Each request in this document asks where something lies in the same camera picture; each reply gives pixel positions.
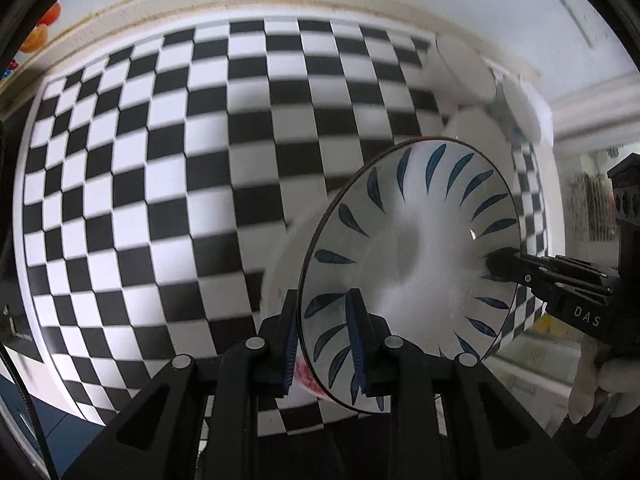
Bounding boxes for white plate with small flowers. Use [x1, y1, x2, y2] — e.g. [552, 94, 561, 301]
[259, 206, 324, 321]

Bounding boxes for white plate blue leaf stripes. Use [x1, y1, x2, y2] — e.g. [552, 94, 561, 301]
[298, 138, 521, 414]

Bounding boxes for white bowl blue floral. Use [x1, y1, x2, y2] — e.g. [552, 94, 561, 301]
[489, 76, 553, 145]

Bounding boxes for white bowl red floral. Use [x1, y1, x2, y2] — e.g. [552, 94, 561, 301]
[442, 107, 511, 165]

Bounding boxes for plain white bowl dark rim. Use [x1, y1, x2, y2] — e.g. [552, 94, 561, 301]
[436, 35, 497, 104]

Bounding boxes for white gloved right hand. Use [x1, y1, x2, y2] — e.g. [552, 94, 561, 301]
[567, 335, 640, 424]

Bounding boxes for glass sliding door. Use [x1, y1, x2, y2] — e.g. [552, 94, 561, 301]
[484, 144, 640, 441]

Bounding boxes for black white checkered mat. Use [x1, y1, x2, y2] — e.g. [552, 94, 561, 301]
[14, 16, 547, 434]

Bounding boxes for colourful fruit wall stickers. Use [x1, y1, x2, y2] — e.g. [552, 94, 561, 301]
[1, 2, 62, 80]

